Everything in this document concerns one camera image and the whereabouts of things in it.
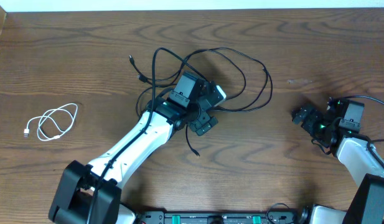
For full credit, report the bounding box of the thin black usb cable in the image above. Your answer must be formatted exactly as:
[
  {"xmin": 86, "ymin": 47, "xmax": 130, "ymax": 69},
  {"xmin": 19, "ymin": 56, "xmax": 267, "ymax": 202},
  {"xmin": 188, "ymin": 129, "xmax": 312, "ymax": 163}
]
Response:
[{"xmin": 134, "ymin": 73, "xmax": 201, "ymax": 157}]

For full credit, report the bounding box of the white usb cable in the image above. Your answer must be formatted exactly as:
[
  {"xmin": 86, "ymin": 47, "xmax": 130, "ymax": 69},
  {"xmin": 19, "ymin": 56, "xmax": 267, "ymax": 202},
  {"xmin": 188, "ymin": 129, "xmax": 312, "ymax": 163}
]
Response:
[{"xmin": 22, "ymin": 103, "xmax": 79, "ymax": 142}]

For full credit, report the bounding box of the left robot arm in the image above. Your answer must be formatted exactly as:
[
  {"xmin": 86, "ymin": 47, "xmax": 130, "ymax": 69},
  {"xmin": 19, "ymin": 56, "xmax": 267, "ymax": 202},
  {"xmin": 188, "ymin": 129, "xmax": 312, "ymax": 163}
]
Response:
[{"xmin": 48, "ymin": 72, "xmax": 227, "ymax": 224}]

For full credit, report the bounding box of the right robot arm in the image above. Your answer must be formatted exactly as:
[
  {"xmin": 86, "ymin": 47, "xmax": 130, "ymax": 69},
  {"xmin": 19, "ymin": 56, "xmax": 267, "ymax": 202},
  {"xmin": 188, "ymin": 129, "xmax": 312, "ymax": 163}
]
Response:
[{"xmin": 292, "ymin": 95, "xmax": 384, "ymax": 224}]

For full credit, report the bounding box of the right camera black cable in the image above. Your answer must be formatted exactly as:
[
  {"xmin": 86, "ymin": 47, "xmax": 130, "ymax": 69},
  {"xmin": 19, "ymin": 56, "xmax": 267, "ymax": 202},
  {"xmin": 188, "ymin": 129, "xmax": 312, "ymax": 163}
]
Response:
[{"xmin": 342, "ymin": 95, "xmax": 384, "ymax": 175}]

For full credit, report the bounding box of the camera black cable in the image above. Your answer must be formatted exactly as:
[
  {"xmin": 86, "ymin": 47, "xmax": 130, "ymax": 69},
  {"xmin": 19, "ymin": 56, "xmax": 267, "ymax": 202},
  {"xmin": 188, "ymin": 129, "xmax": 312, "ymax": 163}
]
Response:
[
  {"xmin": 342, "ymin": 95, "xmax": 384, "ymax": 175},
  {"xmin": 85, "ymin": 47, "xmax": 208, "ymax": 223}
]

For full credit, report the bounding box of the left camera black cable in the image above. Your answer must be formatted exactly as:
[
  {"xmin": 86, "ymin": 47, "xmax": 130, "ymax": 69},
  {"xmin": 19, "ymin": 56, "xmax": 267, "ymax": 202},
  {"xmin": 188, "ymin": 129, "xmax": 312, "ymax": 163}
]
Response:
[{"xmin": 85, "ymin": 47, "xmax": 208, "ymax": 223}]

